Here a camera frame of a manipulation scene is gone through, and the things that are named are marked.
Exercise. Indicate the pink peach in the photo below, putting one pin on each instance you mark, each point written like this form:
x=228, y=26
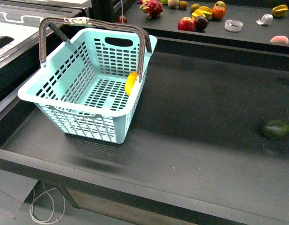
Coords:
x=280, y=39

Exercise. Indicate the pink dragon fruit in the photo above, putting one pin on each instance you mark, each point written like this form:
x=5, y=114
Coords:
x=153, y=8

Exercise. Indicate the yellow mango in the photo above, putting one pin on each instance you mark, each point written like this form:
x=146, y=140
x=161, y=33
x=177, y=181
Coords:
x=130, y=81

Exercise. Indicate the orange persimmon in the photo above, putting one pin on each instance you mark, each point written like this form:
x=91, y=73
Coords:
x=218, y=12

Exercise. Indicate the clear tape roll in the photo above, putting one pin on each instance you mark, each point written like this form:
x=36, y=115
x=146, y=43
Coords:
x=233, y=25

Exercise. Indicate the light blue plastic basket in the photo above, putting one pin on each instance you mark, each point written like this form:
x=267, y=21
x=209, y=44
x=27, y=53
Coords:
x=84, y=64

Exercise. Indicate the brown kiwi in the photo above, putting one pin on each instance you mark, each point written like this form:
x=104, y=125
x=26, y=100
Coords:
x=183, y=4

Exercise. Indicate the peach coloured fruit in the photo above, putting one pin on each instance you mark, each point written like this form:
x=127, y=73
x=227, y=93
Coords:
x=172, y=3

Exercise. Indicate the glass top chest freezer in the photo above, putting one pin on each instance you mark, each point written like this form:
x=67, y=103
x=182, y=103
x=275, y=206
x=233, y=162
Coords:
x=20, y=19

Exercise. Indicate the yellow star fruit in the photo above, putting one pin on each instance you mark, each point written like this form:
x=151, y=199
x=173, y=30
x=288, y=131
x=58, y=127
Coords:
x=202, y=11
x=280, y=11

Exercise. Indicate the dark purple plum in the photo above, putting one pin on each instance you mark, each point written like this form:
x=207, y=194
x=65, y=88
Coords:
x=201, y=23

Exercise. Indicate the small dark red fruit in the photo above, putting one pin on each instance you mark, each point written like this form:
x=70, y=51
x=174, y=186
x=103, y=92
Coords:
x=122, y=19

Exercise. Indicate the green avocado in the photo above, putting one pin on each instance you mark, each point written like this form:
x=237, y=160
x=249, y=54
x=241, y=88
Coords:
x=275, y=129

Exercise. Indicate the red apple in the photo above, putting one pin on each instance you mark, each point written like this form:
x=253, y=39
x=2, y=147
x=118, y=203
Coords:
x=186, y=24

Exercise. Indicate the white tape piece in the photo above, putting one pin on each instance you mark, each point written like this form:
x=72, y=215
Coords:
x=266, y=19

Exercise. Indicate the green apple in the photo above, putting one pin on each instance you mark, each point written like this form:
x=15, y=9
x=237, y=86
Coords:
x=164, y=1

